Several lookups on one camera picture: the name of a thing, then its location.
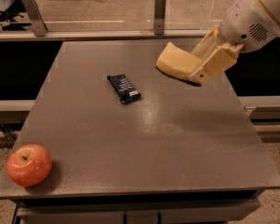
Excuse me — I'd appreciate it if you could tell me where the left metal bracket post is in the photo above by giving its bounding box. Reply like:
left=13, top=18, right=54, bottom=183
left=21, top=0, right=48, bottom=37

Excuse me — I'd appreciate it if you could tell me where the yellow wavy sponge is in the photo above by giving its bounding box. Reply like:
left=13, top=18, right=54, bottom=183
left=156, top=42, right=201, bottom=82

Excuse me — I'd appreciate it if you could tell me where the middle metal bracket post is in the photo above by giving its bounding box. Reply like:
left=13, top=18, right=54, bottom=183
left=153, top=0, right=166, bottom=35

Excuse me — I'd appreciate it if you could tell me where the red apple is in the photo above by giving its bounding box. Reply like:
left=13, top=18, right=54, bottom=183
left=6, top=144, right=52, bottom=187

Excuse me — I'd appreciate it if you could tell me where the grey cabinet under table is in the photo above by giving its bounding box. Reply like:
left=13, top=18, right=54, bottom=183
left=16, top=198, right=260, bottom=224

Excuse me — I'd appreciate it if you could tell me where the blue rxbar blueberry wrapper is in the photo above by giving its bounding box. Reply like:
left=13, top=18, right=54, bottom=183
left=107, top=74, right=141, bottom=104

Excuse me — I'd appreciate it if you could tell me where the clear acrylic barrier panel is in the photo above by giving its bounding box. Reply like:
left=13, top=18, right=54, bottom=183
left=35, top=0, right=235, bottom=31

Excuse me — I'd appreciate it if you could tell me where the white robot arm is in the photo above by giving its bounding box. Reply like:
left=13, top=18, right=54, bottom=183
left=186, top=0, right=280, bottom=84

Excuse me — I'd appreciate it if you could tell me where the metal bracket post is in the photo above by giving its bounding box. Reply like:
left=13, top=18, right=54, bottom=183
left=21, top=0, right=48, bottom=37
left=153, top=0, right=166, bottom=35

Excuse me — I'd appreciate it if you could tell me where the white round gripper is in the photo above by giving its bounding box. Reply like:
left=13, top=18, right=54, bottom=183
left=189, top=0, right=280, bottom=84

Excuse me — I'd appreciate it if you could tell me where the metal rail behind table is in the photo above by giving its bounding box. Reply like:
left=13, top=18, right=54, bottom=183
left=0, top=29, right=208, bottom=42

